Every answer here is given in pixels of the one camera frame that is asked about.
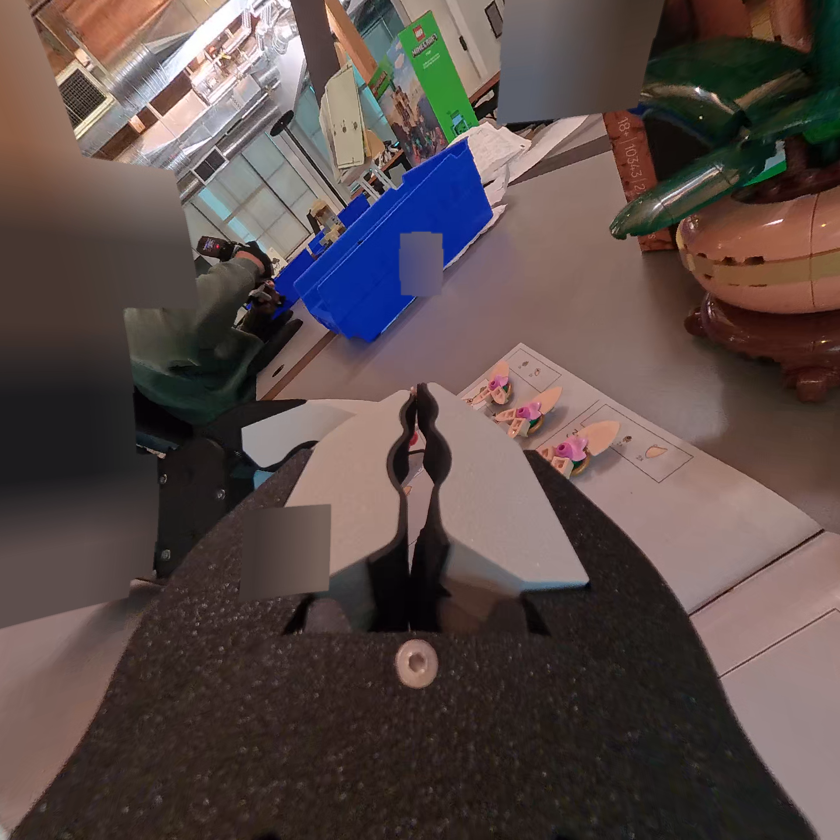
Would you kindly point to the tan pink toy flower assembly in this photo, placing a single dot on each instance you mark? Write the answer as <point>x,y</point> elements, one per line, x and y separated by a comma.
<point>525,413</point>
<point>497,387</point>
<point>577,449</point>

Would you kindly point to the toy brick potted plant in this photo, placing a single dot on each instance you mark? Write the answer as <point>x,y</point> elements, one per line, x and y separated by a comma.
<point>754,262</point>

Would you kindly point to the white air vent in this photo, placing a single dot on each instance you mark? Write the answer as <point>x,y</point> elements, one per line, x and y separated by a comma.
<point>82,97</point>

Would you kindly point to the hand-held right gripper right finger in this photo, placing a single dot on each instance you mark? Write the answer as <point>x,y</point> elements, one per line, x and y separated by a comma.
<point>499,512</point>

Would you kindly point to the green Minecraft box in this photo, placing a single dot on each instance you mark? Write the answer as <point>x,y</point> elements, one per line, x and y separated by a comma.
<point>433,72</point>

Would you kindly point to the large blue plastic bin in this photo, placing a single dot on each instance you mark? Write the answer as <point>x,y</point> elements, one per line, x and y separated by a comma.
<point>367,262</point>

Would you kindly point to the small blue plastic bin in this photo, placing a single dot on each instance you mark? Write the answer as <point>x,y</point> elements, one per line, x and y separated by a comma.
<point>295,275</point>

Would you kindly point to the toy building instruction booklet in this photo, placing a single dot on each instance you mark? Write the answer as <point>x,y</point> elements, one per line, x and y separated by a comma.
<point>689,518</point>

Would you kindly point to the tan toy brick figure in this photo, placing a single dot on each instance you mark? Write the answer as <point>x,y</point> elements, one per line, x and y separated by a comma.
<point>326,218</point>

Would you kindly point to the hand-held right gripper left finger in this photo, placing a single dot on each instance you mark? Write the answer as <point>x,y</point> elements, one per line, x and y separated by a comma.
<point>361,472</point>

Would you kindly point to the pile of white papers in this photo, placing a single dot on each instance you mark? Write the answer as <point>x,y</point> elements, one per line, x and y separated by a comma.
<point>499,148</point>

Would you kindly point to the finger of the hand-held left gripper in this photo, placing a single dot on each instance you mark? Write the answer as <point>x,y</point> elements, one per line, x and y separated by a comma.
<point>289,430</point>

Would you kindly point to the beige cardboard panel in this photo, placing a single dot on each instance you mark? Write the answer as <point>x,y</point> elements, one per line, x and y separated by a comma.
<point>342,118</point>

